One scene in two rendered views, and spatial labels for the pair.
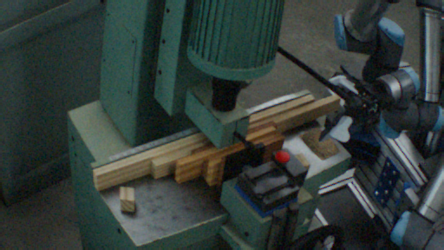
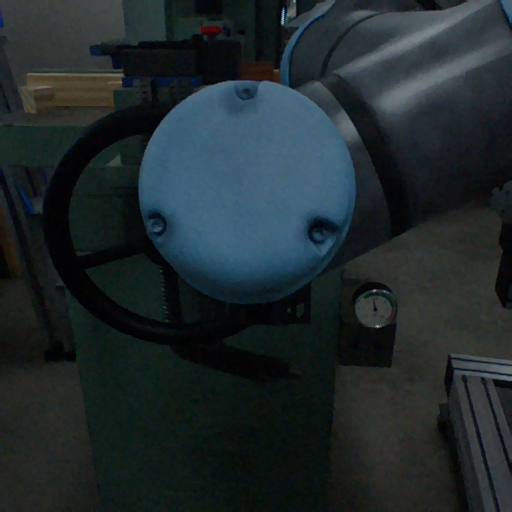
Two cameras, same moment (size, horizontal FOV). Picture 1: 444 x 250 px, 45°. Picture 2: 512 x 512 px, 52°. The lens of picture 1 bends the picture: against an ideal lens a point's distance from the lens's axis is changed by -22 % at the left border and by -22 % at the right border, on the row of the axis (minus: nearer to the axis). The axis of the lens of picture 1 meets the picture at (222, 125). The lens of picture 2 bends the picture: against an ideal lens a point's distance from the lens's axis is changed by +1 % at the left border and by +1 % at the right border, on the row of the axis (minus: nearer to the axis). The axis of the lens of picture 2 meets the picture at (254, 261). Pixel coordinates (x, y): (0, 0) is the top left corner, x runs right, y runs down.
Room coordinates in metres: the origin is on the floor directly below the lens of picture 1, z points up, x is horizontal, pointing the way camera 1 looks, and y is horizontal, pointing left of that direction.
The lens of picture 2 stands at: (0.51, -0.66, 1.03)
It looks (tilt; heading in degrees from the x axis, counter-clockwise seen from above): 25 degrees down; 43
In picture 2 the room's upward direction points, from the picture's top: straight up
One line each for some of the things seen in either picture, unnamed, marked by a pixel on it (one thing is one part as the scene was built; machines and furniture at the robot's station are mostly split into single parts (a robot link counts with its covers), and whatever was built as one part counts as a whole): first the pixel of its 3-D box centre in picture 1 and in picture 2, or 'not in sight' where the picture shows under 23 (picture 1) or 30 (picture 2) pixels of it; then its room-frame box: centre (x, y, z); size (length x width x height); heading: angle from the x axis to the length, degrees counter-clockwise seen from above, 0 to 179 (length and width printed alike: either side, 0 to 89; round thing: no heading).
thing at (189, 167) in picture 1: (226, 154); not in sight; (1.07, -0.02, 0.93); 0.25 x 0.01 x 0.06; 130
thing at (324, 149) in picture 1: (321, 141); not in sight; (1.19, -0.24, 0.91); 0.10 x 0.07 x 0.02; 40
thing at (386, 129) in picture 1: (398, 115); not in sight; (1.23, -0.45, 1.00); 0.11 x 0.08 x 0.11; 100
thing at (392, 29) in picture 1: (388, 40); not in sight; (1.66, -0.49, 0.98); 0.13 x 0.12 x 0.14; 100
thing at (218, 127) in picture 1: (216, 115); (210, 47); (1.12, 0.01, 0.99); 0.14 x 0.07 x 0.09; 40
